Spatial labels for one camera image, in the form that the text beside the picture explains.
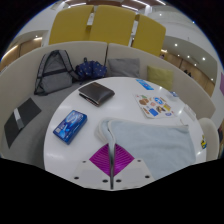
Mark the yellow acoustic panel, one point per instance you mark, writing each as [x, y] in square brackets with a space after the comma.
[111, 25]
[70, 25]
[150, 35]

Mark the blue flat card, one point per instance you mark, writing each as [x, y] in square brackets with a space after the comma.
[144, 84]

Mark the blue rectangular box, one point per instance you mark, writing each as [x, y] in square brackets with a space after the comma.
[70, 126]

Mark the curved beige sofa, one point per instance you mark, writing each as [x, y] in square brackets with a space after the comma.
[20, 76]

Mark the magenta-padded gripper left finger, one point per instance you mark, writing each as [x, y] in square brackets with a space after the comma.
[100, 166]

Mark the navy blue dotted bag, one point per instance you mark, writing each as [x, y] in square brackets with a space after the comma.
[90, 69]

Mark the grey backpack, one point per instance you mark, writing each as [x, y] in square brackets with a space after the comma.
[53, 75]

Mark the dark brown wallet case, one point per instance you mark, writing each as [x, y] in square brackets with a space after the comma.
[96, 92]

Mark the white flat box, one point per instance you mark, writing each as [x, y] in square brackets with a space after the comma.
[190, 113]

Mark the colourful sticker sheet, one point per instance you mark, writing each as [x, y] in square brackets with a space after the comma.
[154, 106]

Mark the white rounded armchair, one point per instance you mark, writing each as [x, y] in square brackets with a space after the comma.
[210, 133]

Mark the grey cushion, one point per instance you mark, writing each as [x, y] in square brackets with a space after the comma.
[124, 67]

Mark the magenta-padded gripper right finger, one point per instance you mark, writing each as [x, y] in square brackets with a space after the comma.
[128, 168]

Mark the small blue-white card box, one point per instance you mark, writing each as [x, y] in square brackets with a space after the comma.
[174, 94]

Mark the light blue towel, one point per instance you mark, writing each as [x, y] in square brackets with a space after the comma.
[156, 143]

